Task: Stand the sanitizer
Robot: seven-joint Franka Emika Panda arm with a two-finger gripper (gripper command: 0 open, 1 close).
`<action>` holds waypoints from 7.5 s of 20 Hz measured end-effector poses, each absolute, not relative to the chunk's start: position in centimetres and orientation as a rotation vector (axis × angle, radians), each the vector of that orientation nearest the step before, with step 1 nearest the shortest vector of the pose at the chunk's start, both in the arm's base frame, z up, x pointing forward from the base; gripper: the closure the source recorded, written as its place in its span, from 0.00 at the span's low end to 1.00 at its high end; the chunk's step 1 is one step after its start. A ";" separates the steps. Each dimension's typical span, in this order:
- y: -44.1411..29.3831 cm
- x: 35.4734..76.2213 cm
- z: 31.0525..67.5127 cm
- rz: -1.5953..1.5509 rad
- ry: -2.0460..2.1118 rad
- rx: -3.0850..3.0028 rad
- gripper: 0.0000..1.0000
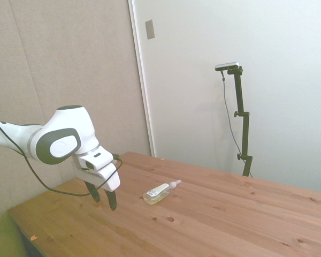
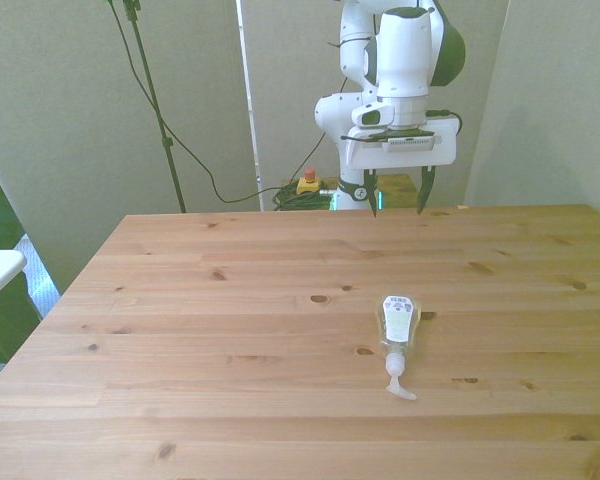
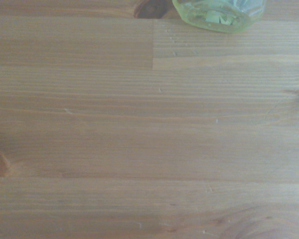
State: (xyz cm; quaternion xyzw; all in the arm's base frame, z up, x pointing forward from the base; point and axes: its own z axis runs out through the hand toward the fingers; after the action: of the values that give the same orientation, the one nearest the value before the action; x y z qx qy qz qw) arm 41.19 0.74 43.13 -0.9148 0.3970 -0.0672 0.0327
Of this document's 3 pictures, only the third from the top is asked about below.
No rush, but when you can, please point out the clear green sanitizer bottle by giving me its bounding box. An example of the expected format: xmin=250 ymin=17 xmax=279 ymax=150
xmin=172 ymin=0 xmax=266 ymax=34

